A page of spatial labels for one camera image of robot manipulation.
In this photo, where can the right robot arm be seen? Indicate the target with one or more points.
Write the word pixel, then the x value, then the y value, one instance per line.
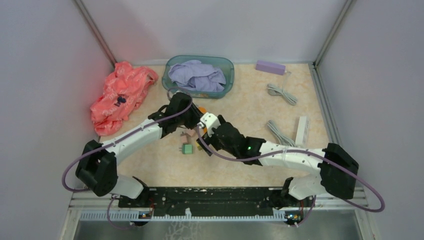
pixel 329 170

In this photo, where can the teal plastic basket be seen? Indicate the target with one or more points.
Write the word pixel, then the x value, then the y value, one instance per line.
pixel 224 64

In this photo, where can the green plug adapter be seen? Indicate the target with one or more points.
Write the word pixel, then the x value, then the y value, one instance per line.
pixel 187 149

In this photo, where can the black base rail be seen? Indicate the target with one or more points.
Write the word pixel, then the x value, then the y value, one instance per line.
pixel 215 201

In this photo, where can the orange power strip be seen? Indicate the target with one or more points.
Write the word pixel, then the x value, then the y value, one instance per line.
pixel 200 110

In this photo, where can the lavender cloth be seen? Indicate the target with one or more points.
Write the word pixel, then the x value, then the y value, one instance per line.
pixel 193 75

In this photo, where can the purple power strip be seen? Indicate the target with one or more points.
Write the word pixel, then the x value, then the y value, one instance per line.
pixel 270 67

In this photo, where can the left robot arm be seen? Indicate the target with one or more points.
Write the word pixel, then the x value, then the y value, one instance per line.
pixel 98 165

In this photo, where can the yellow plug adapter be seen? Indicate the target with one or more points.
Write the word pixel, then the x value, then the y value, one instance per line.
pixel 198 146

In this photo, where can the pink plug adapter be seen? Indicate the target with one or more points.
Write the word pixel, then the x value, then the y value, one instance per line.
pixel 191 132
pixel 184 138

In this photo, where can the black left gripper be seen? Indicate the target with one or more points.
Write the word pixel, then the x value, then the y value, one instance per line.
pixel 196 116

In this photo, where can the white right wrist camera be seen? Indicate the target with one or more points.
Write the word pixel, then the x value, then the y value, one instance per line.
pixel 210 122

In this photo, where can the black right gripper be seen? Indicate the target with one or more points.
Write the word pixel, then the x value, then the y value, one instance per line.
pixel 205 140

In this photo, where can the white power strip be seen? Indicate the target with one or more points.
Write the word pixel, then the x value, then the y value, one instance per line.
pixel 302 132

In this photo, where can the pink printed garment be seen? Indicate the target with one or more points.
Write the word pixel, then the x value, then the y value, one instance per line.
pixel 124 90

